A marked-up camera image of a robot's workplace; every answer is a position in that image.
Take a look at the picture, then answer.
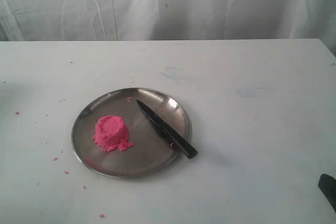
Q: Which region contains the black knife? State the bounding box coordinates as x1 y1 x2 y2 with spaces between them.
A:
136 99 198 159

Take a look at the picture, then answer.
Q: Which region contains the pink kinetic sand mound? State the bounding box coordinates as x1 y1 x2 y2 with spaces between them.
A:
92 115 134 152

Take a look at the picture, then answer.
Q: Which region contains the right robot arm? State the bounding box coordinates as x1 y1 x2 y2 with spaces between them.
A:
318 174 336 211

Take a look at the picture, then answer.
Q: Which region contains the round steel plate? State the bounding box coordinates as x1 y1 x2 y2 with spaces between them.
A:
71 88 191 178

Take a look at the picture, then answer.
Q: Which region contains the white backdrop curtain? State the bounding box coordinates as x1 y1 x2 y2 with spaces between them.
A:
1 0 335 47

